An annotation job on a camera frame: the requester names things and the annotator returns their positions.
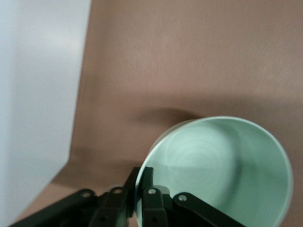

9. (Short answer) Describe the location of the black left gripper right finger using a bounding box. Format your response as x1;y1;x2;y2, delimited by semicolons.
141;166;247;227

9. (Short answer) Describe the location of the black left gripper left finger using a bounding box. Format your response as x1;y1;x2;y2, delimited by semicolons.
9;166;141;227

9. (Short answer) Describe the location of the mint green bowl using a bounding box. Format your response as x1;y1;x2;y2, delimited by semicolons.
134;115;294;227

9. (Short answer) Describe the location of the clear plastic bin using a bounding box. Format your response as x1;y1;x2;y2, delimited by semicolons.
0;0;92;227

